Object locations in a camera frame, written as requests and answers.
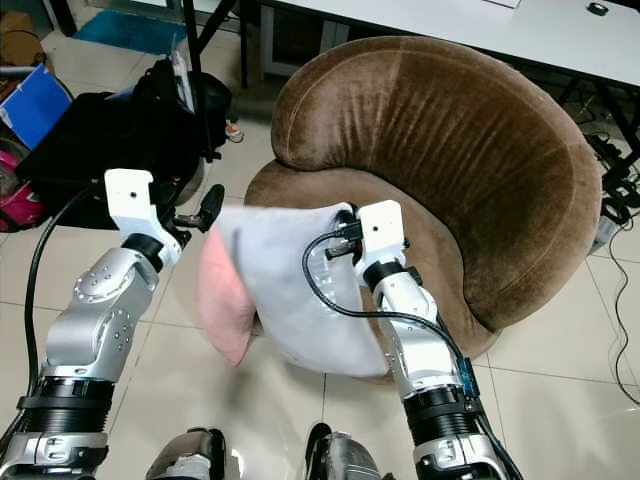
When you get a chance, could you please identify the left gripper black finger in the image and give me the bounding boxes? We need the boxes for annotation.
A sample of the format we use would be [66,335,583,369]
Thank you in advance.
[198,184,227,231]

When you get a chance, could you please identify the grey Little Bear pillow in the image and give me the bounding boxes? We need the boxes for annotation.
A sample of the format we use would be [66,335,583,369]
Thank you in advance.
[218,203,391,379]

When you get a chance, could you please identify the pink pillow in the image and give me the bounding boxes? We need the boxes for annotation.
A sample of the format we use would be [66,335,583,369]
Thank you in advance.
[196,225,258,366]

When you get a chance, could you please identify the brown velvet round sofa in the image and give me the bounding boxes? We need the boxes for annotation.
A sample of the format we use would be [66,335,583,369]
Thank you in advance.
[245,35,603,386]

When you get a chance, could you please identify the teal floor mat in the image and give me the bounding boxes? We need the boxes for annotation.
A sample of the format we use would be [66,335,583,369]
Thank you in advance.
[72,10,186,56]

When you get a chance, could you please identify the black equipment case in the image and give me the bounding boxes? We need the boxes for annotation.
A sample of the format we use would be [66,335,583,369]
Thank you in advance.
[15,65,231,231]

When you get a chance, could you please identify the pink vacuum cleaner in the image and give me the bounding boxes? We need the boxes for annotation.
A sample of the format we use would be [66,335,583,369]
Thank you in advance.
[0,140,47,233]

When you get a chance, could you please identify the black stand pole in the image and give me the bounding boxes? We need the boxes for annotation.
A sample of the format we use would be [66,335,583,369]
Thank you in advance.
[180,0,221,161]

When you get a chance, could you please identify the blue folder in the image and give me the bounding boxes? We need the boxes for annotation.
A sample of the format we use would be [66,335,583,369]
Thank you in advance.
[0,65,73,151]

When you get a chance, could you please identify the robot right leg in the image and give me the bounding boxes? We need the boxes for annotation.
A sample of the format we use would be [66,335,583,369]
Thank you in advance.
[305,423,396,480]

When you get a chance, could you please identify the long white desk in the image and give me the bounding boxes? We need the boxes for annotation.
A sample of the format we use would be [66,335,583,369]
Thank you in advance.
[240,0,640,89]

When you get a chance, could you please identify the cardboard box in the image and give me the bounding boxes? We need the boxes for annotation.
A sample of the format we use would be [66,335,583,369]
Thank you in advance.
[0,12,51,67]

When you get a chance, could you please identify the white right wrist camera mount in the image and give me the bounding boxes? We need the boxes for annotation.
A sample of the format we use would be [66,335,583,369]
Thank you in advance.
[352,200,411,286]

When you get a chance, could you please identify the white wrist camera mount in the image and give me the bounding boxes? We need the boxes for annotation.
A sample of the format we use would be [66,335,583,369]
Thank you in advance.
[104,168,181,251]
[352,200,411,286]

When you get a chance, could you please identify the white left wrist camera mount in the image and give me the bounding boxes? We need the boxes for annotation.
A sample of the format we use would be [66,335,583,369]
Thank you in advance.
[104,168,181,251]

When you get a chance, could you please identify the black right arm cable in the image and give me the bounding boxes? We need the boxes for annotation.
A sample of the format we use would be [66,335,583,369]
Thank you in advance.
[302,232,476,391]

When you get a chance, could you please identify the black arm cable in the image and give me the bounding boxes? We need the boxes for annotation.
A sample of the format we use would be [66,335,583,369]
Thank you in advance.
[302,232,476,391]
[23,188,109,401]

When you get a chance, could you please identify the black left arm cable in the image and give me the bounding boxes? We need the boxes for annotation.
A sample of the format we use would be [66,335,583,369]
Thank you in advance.
[23,188,109,401]

